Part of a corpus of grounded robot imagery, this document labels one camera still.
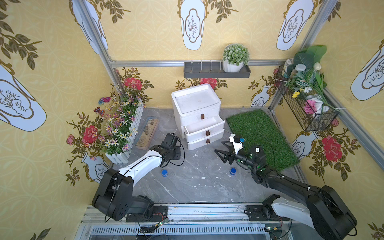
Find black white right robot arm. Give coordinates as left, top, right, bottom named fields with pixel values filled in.
left=215, top=141, right=357, bottom=240

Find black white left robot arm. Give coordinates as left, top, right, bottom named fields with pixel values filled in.
left=92, top=133, right=184, bottom=222

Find white drawer cabinet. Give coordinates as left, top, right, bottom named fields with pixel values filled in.
left=172, top=84, right=221, bottom=144

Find pink tray with stones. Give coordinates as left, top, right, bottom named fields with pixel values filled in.
left=135, top=117, right=159, bottom=150

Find green artificial grass mat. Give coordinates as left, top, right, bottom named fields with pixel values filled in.
left=227, top=110, right=299, bottom=171

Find artificial flowers in white fence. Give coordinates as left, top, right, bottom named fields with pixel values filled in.
left=91, top=95, right=145, bottom=164

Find green plant in white pot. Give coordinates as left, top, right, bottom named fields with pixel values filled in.
left=223, top=43, right=250, bottom=73

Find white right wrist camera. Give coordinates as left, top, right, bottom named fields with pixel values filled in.
left=229, top=134, right=245, bottom=154

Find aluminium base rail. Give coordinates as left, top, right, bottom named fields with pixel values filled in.
left=75, top=198, right=315, bottom=240

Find grey wall shelf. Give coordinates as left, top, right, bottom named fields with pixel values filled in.
left=184, top=61, right=251, bottom=79

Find black wire basket with flowers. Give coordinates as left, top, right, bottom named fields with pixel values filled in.
left=276, top=45, right=340, bottom=132

